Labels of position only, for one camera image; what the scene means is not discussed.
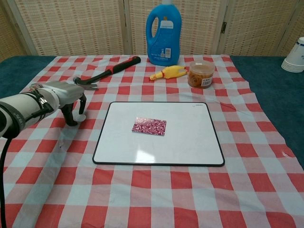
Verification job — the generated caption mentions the woven bamboo folding screen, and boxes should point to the woven bamboo folding screen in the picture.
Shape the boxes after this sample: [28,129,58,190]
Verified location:
[0,0,304,58]

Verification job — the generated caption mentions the black red claw hammer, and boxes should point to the black red claw hammer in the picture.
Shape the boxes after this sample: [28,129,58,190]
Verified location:
[73,56,142,92]

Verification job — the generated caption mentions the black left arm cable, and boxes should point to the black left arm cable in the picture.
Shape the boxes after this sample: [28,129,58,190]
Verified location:
[0,104,54,228]

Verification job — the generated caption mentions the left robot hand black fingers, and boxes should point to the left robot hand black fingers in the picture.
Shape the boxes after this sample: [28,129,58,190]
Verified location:
[44,80,87,127]

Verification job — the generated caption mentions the blue detergent pump bottle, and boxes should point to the blue detergent pump bottle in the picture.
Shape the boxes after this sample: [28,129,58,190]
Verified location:
[146,0,183,67]

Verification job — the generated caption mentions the yellow rubber chicken toy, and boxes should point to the yellow rubber chicken toy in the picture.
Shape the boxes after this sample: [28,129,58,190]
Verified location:
[149,66,187,82]

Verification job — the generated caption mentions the stack of white paper cups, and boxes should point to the stack of white paper cups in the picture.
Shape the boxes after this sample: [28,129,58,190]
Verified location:
[281,37,304,73]

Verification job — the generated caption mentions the clear jar of rubber bands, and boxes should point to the clear jar of rubber bands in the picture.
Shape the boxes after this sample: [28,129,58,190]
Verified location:
[187,61,216,90]

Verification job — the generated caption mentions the red white checkered tablecloth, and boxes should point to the red white checkered tablecloth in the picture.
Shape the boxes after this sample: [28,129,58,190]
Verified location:
[0,55,304,228]

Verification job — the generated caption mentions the white board black frame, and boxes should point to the white board black frame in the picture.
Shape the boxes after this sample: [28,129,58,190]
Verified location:
[92,101,226,167]

